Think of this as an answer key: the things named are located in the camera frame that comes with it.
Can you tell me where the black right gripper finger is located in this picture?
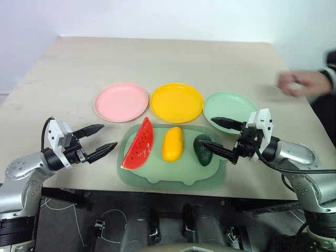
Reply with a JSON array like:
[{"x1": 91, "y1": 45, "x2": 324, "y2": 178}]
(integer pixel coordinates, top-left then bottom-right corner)
[
  {"x1": 200, "y1": 140, "x2": 235, "y2": 161},
  {"x1": 210, "y1": 117, "x2": 246, "y2": 131}
]

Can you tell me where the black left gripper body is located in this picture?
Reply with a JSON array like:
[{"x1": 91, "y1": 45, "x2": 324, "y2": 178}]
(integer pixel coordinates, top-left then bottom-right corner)
[{"x1": 62, "y1": 132, "x2": 90, "y2": 165}]

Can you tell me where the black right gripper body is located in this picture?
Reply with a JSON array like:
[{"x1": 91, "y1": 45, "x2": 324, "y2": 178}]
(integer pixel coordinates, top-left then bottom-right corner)
[{"x1": 230, "y1": 123, "x2": 264, "y2": 165}]

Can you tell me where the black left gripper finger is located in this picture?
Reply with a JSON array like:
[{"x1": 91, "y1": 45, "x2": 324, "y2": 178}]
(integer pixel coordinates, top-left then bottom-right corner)
[
  {"x1": 72, "y1": 124, "x2": 106, "y2": 140},
  {"x1": 87, "y1": 142, "x2": 118, "y2": 164}
]

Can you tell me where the light green plate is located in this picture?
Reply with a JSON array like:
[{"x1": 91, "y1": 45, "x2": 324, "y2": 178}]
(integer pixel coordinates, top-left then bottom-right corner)
[{"x1": 203, "y1": 90, "x2": 259, "y2": 137}]

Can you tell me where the pink plate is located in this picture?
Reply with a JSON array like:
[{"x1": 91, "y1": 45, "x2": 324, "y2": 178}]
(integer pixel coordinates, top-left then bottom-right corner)
[{"x1": 93, "y1": 82, "x2": 149, "y2": 124}]

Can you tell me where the yellow plate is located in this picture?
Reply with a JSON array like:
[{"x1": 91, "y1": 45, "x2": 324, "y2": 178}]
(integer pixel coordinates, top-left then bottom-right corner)
[{"x1": 149, "y1": 82, "x2": 204, "y2": 124}]

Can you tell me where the person's bare hand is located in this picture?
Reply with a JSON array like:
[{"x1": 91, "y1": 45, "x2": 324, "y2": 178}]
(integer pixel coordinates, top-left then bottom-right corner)
[{"x1": 276, "y1": 69, "x2": 333, "y2": 97}]

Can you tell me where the dark green avocado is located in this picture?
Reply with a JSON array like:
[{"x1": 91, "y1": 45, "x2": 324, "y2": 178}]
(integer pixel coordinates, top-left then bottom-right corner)
[{"x1": 193, "y1": 134, "x2": 215, "y2": 167}]

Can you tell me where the red watermelon slice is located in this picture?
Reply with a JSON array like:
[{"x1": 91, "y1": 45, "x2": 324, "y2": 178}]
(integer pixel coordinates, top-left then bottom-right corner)
[{"x1": 120, "y1": 117, "x2": 154, "y2": 171}]

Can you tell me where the yellow mango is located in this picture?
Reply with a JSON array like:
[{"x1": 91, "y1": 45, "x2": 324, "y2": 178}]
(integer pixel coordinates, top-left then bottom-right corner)
[{"x1": 161, "y1": 126, "x2": 183, "y2": 163}]

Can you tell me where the green plastic tray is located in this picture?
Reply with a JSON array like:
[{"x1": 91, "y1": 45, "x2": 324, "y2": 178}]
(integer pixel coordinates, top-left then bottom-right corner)
[{"x1": 116, "y1": 123, "x2": 227, "y2": 188}]

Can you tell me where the grey rounded leg shape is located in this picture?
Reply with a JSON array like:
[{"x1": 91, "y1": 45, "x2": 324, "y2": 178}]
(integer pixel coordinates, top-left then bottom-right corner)
[
  {"x1": 183, "y1": 203, "x2": 229, "y2": 252},
  {"x1": 120, "y1": 206, "x2": 161, "y2": 252}
]

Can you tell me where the person's black clothed body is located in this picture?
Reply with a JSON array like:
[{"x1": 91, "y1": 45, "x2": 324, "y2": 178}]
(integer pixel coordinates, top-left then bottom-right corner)
[{"x1": 310, "y1": 90, "x2": 336, "y2": 148}]

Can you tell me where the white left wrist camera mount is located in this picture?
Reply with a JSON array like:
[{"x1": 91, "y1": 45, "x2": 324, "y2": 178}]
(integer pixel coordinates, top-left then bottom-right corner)
[{"x1": 47, "y1": 118, "x2": 73, "y2": 169}]

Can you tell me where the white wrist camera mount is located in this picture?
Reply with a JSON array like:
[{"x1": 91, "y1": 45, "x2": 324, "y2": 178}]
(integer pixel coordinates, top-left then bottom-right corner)
[
  {"x1": 247, "y1": 108, "x2": 274, "y2": 161},
  {"x1": 47, "y1": 118, "x2": 73, "y2": 169}
]

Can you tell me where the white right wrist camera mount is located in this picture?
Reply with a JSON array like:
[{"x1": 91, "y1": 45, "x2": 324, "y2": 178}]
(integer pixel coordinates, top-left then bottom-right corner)
[{"x1": 247, "y1": 108, "x2": 274, "y2": 161}]

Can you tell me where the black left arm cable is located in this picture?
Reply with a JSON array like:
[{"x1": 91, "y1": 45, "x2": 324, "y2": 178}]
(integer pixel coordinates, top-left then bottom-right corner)
[{"x1": 40, "y1": 117, "x2": 54, "y2": 153}]

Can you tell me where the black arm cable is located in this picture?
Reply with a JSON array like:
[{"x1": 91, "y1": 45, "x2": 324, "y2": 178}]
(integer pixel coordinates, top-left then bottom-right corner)
[
  {"x1": 40, "y1": 117, "x2": 54, "y2": 153},
  {"x1": 251, "y1": 146, "x2": 336, "y2": 176}
]

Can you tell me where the black table frame bar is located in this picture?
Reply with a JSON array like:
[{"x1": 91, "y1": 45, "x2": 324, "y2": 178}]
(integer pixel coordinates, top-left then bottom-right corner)
[{"x1": 41, "y1": 187, "x2": 93, "y2": 211}]

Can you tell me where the thin white floor cable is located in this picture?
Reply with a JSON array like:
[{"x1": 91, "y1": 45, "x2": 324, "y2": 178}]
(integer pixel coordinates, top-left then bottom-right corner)
[
  {"x1": 41, "y1": 196, "x2": 86, "y2": 247},
  {"x1": 100, "y1": 208, "x2": 130, "y2": 244}
]

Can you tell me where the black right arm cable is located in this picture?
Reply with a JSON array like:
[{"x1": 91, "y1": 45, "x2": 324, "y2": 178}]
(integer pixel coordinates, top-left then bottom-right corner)
[{"x1": 251, "y1": 146, "x2": 336, "y2": 176}]

